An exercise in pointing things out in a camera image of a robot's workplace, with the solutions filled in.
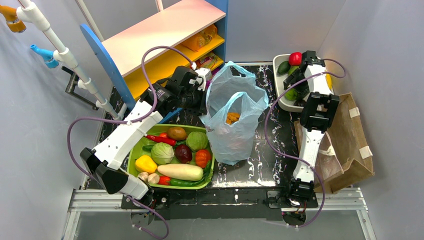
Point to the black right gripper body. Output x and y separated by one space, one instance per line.
292 84

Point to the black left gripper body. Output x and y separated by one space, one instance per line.
201 103

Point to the light blue plastic bag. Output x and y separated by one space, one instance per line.
233 89

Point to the orange fruit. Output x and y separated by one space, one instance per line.
232 117

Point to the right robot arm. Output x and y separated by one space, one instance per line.
309 83

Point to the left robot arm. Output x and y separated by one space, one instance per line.
104 161

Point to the purple snack bag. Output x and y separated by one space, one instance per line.
209 80

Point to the green red snack bag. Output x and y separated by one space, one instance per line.
207 61

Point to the orange snack bag top shelf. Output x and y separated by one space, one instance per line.
200 39

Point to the red apple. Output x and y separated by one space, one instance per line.
295 59

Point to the green yellow mango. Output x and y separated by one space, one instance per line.
292 69

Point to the green avocado at back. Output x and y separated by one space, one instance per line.
283 68

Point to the yellow banana bunch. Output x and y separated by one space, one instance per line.
329 81

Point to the green lime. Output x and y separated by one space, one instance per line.
291 95

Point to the brown potato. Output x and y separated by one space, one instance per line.
176 133

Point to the long red chili pepper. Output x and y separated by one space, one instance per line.
161 139

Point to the green cabbage at back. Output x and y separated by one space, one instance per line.
197 141

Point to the green cabbage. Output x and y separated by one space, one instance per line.
197 141
162 153

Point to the blue yellow shelf unit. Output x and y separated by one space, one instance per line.
121 55

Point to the dark red onion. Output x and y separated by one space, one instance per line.
183 154

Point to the green cabbage near centre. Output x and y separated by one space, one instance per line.
162 153

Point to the green plastic vegetable bin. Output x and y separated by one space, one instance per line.
137 152

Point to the green cucumber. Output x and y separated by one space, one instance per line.
147 148

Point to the small orange pumpkin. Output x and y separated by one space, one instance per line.
202 158

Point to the yellow bell pepper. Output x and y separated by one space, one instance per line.
146 164

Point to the white radish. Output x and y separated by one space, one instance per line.
181 171

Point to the green leaf sprig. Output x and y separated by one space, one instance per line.
207 169

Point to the red bell pepper front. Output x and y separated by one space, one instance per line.
164 180

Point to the green chili pepper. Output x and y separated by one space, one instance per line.
185 183

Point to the garlic bulb right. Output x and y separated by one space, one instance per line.
153 178

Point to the garlic bulb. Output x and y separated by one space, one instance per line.
153 178
143 176

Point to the garlic bulb left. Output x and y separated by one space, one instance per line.
143 176

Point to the blue hook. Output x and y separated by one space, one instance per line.
46 55

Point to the white pipe stand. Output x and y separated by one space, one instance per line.
29 12

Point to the orange hook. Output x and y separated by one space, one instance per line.
12 21

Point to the black metal bracket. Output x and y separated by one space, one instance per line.
73 84

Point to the aluminium base frame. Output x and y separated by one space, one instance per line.
215 203

